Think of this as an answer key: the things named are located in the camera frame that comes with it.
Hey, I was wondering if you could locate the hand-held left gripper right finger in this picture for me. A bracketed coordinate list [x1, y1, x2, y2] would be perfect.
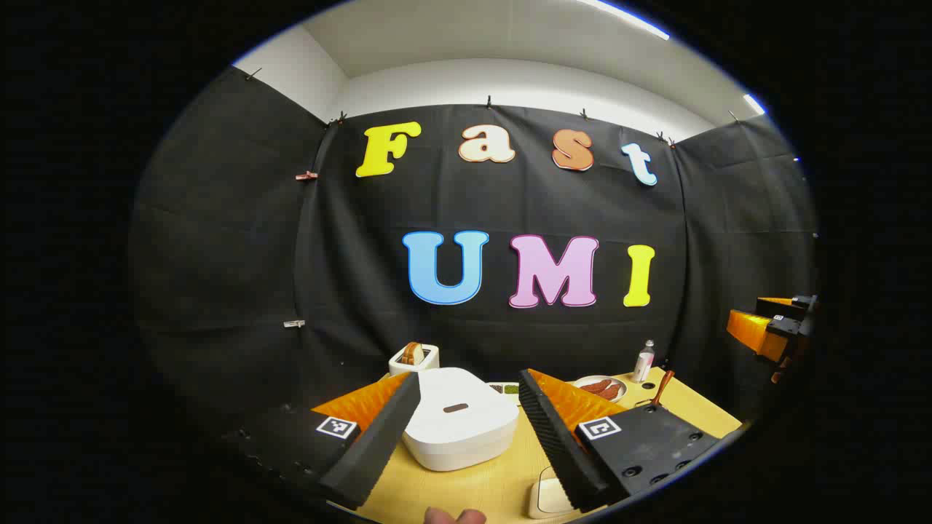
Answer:
[518, 369, 722, 512]

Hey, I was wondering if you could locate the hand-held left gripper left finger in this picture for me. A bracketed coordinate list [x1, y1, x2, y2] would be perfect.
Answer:
[240, 373, 422, 510]

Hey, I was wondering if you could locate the white rice cooker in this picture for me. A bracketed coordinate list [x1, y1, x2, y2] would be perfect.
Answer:
[402, 368, 520, 472]

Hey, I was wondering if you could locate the white rounded square pad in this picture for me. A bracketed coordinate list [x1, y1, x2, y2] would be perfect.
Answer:
[528, 466, 577, 519]

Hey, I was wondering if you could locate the white round plate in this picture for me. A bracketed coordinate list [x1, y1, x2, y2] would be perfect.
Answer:
[570, 376, 628, 403]

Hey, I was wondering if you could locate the white toaster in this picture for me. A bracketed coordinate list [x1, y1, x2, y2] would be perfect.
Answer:
[388, 342, 440, 377]

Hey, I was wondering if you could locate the clear bottle with pink label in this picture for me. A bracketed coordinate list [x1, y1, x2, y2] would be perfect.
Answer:
[632, 340, 655, 384]

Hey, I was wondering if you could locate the black backdrop cloth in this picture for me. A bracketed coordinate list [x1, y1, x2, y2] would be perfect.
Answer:
[130, 65, 820, 437]

